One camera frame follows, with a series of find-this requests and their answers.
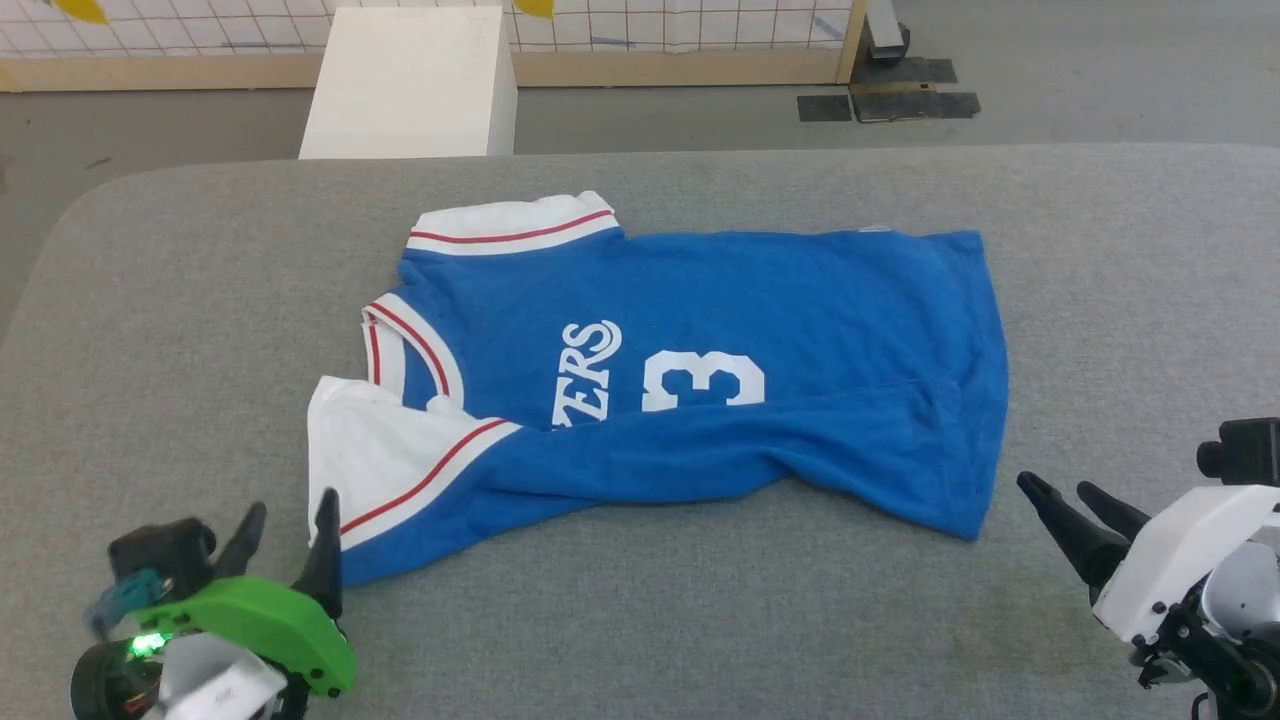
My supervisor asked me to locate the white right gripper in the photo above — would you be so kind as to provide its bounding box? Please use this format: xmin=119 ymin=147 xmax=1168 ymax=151
xmin=1016 ymin=471 xmax=1280 ymax=649

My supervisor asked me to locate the white box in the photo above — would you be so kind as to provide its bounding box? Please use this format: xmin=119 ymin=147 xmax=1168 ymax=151
xmin=298 ymin=6 xmax=519 ymax=161

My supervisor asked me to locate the lemon print partition screen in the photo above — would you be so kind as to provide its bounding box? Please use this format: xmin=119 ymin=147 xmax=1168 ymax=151
xmin=0 ymin=0 xmax=871 ymax=93

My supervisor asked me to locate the metal partition foot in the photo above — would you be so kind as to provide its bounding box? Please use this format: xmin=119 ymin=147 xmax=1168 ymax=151
xmin=864 ymin=0 xmax=913 ymax=65

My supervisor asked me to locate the blue white sports jersey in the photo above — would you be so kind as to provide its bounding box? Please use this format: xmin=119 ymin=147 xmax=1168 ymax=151
xmin=306 ymin=190 xmax=1011 ymax=589

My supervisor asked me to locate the large black floor mat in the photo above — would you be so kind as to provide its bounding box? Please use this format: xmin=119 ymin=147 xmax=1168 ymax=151
xmin=848 ymin=57 xmax=983 ymax=124

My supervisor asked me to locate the grey fabric sofa cushion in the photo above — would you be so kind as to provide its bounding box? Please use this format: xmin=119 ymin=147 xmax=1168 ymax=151
xmin=0 ymin=142 xmax=1280 ymax=720

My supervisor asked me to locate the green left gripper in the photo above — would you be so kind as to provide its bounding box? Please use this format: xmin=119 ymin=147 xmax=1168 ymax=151
xmin=128 ymin=487 xmax=359 ymax=699

